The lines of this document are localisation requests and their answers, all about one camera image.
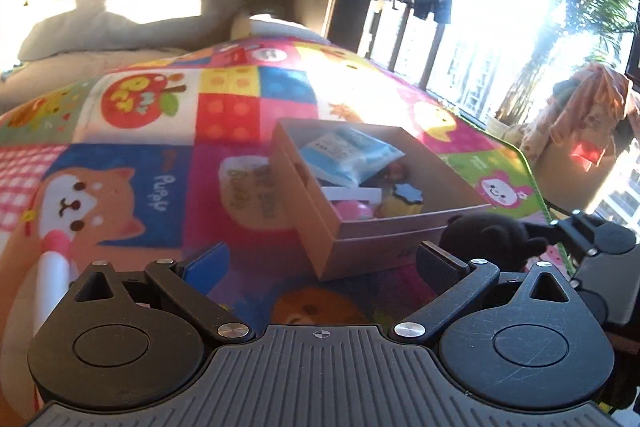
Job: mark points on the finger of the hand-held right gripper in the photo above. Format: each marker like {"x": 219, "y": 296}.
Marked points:
{"x": 567, "y": 229}

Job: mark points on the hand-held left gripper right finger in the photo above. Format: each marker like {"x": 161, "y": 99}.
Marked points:
{"x": 435, "y": 262}

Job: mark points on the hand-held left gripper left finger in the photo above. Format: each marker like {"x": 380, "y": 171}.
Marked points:
{"x": 207, "y": 264}

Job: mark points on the black plush toy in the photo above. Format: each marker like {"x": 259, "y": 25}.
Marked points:
{"x": 480, "y": 232}

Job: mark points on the pink cardboard box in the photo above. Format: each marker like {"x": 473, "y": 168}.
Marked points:
{"x": 370, "y": 252}

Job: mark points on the yellow toy with blue top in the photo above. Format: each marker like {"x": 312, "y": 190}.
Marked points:
{"x": 402, "y": 202}

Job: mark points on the pink toy ball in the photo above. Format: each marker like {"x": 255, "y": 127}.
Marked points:
{"x": 352, "y": 210}

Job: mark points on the white item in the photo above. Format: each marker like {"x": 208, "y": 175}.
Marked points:
{"x": 350, "y": 194}

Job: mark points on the blue white packet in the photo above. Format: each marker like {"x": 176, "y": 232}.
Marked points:
{"x": 350, "y": 152}

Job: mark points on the white bottle with red cap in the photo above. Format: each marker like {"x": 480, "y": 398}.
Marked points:
{"x": 52, "y": 272}

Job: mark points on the beige clothes pile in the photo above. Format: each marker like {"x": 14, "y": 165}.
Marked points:
{"x": 595, "y": 107}

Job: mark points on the colourful cartoon play mat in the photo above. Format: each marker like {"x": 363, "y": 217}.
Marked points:
{"x": 150, "y": 117}

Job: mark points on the white pillow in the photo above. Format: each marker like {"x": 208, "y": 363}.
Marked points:
{"x": 275, "y": 27}

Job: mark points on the grey pillow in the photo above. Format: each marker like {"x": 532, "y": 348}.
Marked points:
{"x": 125, "y": 22}

